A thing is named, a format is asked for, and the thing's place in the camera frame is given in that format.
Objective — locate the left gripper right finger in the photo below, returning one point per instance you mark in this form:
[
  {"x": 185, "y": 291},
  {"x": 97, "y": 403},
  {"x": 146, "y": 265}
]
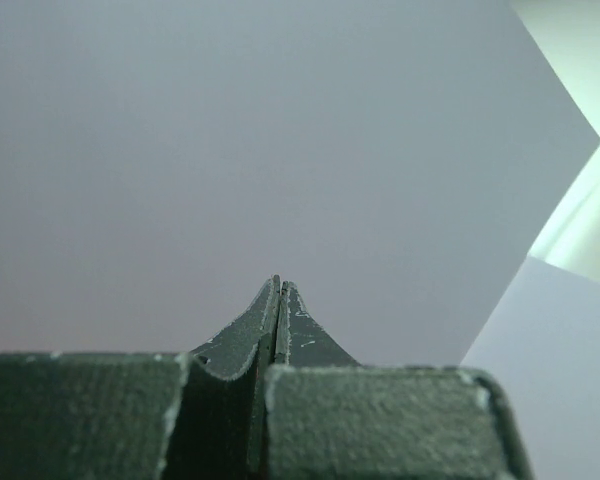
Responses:
[{"x": 329, "y": 416}]

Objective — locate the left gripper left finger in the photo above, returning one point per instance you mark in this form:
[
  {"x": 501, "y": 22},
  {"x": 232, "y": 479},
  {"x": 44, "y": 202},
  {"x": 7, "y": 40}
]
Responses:
[{"x": 195, "y": 414}]

